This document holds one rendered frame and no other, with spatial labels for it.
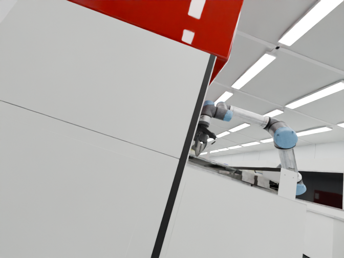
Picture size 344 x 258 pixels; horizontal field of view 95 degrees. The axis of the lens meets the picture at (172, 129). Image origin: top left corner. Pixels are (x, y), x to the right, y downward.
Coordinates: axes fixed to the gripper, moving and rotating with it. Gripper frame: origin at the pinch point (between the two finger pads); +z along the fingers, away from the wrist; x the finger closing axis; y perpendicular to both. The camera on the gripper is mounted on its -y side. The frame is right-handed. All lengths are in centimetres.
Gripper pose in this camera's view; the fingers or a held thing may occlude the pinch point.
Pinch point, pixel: (197, 154)
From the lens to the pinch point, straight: 95.6
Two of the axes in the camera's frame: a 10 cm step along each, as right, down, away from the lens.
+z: -3.0, 9.2, -2.5
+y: -5.8, 0.3, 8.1
